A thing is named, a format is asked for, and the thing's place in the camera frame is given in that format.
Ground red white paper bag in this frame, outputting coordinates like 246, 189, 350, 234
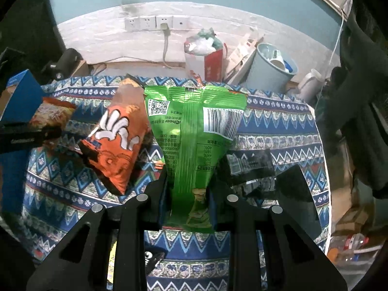
184, 44, 227, 81

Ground crumpled plastic bags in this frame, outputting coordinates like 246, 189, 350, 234
186, 28, 225, 57

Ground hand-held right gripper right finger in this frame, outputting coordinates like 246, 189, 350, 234
209, 187, 348, 291

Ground grey plug with cable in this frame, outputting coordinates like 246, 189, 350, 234
160, 23, 186, 68

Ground blue cardboard box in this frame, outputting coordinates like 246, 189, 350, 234
0, 69, 44, 124

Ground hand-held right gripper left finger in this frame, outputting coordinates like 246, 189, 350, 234
26, 169, 169, 291

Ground orange fries snack packet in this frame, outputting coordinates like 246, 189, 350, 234
29, 97, 77, 134

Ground stacked cardboard boxes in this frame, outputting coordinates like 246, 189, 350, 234
333, 202, 375, 234

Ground white electric kettle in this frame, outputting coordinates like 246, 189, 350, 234
295, 68, 325, 103

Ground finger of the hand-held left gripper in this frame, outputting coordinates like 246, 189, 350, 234
30, 126, 63, 150

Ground white cardboard packaging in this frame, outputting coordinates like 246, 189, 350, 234
224, 33, 265, 84

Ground light blue trash bin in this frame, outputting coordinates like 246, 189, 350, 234
242, 42, 299, 93

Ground green snack packet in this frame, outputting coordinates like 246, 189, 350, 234
143, 85, 248, 234

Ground blue patterned tablecloth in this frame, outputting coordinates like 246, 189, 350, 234
0, 74, 331, 283

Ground black snack packet white label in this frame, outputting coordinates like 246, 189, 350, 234
222, 148, 322, 241

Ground clear plastic bottles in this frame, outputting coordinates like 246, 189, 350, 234
330, 233, 381, 265

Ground white hanging cable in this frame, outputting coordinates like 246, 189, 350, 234
328, 8, 347, 68

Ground brown orange claw-print snack packet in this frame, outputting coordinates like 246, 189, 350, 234
78, 78, 153, 196

